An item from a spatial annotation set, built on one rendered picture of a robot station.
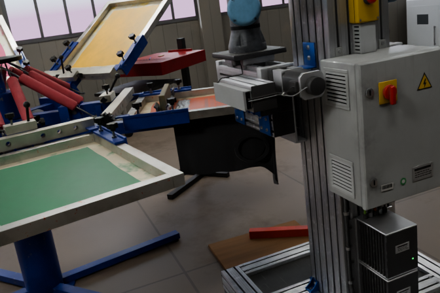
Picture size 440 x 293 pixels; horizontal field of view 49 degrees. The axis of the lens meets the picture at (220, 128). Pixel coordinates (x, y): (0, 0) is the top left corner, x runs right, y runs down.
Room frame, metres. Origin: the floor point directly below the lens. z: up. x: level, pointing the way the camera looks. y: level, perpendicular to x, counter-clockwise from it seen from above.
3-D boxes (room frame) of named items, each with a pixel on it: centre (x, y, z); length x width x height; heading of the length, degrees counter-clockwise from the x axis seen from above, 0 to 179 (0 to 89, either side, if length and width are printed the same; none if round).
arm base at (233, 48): (1.91, -0.15, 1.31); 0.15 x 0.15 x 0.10
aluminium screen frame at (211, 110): (2.44, 0.04, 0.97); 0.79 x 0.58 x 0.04; 90
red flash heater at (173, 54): (3.67, 0.39, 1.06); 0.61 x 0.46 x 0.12; 150
